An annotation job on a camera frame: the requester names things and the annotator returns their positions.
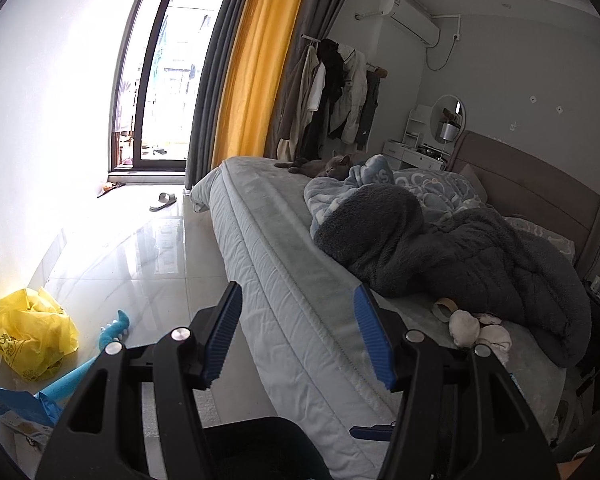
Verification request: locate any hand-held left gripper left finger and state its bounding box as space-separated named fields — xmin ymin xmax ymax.
xmin=35 ymin=281 xmax=243 ymax=480

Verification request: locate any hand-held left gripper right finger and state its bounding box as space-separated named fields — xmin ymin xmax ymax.
xmin=353 ymin=284 xmax=563 ymax=480

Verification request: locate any teal trash bin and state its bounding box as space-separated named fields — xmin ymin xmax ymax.
xmin=200 ymin=415 xmax=334 ymax=480

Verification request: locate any cardboard tape roll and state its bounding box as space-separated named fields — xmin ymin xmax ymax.
xmin=432 ymin=297 xmax=459 ymax=322

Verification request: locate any bed with pale mattress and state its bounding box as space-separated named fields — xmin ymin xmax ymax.
xmin=190 ymin=156 xmax=573 ymax=480

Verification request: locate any dark grey fleece blanket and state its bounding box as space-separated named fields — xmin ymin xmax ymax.
xmin=312 ymin=183 xmax=592 ymax=368

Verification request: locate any grey slide sandal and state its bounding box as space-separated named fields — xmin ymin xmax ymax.
xmin=149 ymin=192 xmax=179 ymax=212

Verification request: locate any light blue patterned blanket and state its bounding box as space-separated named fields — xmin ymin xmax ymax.
xmin=304 ymin=154 xmax=491 ymax=238

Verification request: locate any grey cat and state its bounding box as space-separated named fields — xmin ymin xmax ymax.
xmin=274 ymin=152 xmax=353 ymax=179

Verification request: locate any white dressing table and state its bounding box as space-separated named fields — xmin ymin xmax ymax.
xmin=382 ymin=105 xmax=449 ymax=172

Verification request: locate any yellow plastic bag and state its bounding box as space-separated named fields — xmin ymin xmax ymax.
xmin=0 ymin=287 xmax=80 ymax=381

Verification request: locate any patterned pillow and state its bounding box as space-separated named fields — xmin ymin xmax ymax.
xmin=502 ymin=215 xmax=578 ymax=266

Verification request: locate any brown bed headboard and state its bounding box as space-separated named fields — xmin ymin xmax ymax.
xmin=447 ymin=131 xmax=600 ymax=281

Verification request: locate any blue paper packet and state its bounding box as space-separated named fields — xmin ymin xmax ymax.
xmin=0 ymin=382 xmax=57 ymax=445

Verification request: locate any dark grey garment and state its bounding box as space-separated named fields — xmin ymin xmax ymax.
xmin=356 ymin=70 xmax=382 ymax=150

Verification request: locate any beige coat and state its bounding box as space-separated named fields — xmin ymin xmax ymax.
xmin=276 ymin=45 xmax=322 ymax=162

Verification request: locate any round mirror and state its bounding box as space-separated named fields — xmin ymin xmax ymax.
xmin=430 ymin=94 xmax=466 ymax=143

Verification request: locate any grey curtain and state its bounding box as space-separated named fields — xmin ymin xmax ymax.
xmin=264 ymin=0 xmax=356 ymax=158
xmin=186 ymin=0 xmax=261 ymax=191

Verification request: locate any white puffer jacket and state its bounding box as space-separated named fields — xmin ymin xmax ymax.
xmin=329 ymin=45 xmax=369 ymax=144

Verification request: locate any black framed glass door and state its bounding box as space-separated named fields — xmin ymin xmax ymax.
xmin=109 ymin=0 xmax=241 ymax=173

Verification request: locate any white shirt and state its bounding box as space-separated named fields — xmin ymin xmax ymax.
xmin=306 ymin=62 xmax=327 ymax=112

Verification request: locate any black jacket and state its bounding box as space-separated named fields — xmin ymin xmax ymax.
xmin=300 ymin=38 xmax=347 ymax=158

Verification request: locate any yellow curtain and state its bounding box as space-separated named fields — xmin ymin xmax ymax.
xmin=211 ymin=0 xmax=315 ymax=171

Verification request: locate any white air conditioner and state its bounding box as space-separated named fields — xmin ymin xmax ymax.
xmin=377 ymin=0 xmax=441 ymax=46

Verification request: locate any wall clothes rail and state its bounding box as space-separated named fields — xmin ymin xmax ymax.
xmin=302 ymin=34 xmax=388 ymax=79

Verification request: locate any air conditioner power cord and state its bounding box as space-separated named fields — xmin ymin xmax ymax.
xmin=424 ymin=30 xmax=462 ymax=72

